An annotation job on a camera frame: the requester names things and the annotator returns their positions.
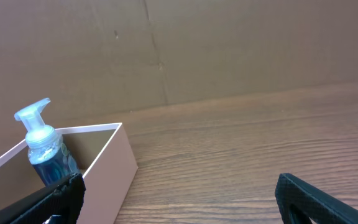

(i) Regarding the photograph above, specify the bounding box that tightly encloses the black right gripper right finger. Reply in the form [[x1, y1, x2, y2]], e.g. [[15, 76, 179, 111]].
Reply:
[[275, 173, 358, 224]]

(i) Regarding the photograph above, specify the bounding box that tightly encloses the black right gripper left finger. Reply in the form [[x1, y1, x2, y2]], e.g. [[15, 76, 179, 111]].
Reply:
[[0, 173, 86, 224]]

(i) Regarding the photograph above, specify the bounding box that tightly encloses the clear plastic bottle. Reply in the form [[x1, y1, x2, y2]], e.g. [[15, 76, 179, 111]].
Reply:
[[14, 98, 80, 186]]

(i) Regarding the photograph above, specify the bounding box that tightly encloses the white cardboard box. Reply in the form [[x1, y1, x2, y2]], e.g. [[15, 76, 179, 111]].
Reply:
[[0, 123, 138, 223]]

